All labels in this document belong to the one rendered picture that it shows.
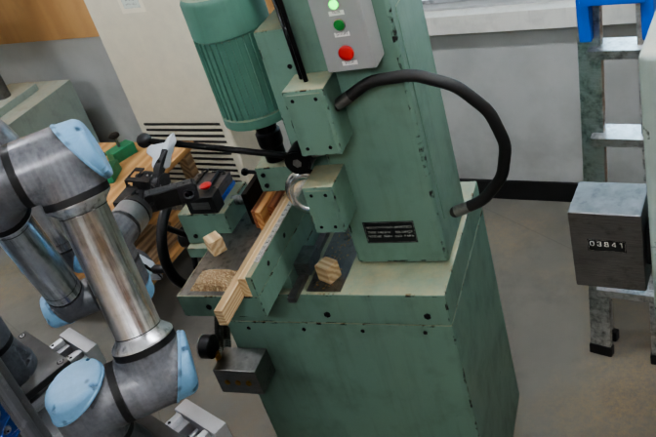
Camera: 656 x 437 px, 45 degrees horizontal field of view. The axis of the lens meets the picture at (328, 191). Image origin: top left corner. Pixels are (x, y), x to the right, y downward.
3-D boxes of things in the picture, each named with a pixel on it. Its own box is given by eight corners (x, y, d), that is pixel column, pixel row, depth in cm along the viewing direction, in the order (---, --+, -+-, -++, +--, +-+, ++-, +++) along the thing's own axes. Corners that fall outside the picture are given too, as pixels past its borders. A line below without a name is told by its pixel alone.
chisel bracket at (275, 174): (273, 180, 198) (264, 152, 193) (325, 178, 192) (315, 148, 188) (263, 198, 192) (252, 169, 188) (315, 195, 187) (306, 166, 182)
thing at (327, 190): (328, 209, 178) (314, 165, 172) (357, 208, 175) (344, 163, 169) (315, 234, 171) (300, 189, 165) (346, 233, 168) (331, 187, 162)
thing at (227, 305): (306, 176, 206) (302, 163, 204) (312, 176, 205) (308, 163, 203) (220, 325, 163) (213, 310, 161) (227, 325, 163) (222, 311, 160)
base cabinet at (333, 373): (346, 382, 266) (285, 214, 229) (519, 392, 243) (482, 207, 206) (302, 498, 231) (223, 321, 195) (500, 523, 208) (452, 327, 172)
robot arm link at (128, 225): (90, 276, 159) (72, 244, 155) (117, 242, 167) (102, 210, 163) (122, 276, 156) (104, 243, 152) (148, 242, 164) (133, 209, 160)
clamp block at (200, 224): (213, 210, 210) (201, 182, 205) (257, 208, 205) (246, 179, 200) (188, 244, 199) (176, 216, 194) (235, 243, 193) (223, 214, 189)
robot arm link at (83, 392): (67, 422, 148) (35, 372, 141) (135, 392, 150) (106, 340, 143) (70, 468, 138) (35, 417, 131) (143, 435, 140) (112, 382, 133)
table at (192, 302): (248, 172, 229) (242, 154, 226) (346, 166, 217) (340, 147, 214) (149, 316, 183) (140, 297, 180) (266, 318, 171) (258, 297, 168)
